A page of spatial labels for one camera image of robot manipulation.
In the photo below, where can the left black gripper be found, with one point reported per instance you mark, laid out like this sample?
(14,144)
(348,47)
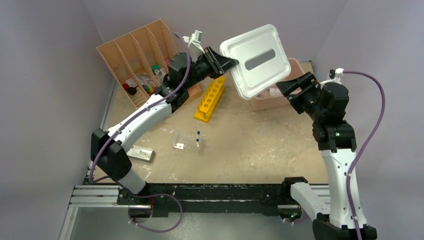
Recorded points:
(218,64)

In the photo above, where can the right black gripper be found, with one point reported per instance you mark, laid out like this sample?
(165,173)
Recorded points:
(308,83)

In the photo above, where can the white plastic bin lid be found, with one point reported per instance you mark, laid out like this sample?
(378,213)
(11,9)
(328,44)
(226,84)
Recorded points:
(262,61)

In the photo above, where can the clear well plate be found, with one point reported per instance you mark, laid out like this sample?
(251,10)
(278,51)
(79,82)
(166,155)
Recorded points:
(185,141)

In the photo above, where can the white packet pouch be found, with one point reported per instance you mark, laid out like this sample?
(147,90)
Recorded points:
(274,91)

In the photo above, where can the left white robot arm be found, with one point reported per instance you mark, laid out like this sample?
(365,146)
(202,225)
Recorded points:
(108,148)

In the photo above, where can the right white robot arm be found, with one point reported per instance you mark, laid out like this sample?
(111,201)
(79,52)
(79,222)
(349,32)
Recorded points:
(343,217)

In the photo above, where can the yellow test tube rack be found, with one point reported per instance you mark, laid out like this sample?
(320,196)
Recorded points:
(210,99)

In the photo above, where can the green capped tube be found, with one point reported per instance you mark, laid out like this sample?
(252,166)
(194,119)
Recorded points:
(156,69)

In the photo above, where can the peach plastic file organizer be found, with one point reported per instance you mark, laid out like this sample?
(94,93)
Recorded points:
(131,56)

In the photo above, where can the black rubber stopper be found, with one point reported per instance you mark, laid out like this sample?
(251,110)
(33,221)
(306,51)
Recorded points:
(132,91)

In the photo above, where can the white slide box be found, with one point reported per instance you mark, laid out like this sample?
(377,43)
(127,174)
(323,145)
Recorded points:
(141,153)

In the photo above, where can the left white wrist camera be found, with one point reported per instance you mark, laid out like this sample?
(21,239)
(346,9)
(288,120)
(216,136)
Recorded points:
(194,43)

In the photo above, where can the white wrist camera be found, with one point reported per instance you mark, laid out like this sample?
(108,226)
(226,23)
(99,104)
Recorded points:
(194,43)
(333,75)

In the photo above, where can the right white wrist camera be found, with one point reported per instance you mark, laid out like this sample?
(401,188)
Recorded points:
(333,75)

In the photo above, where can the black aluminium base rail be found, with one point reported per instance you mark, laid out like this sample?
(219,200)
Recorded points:
(268,199)

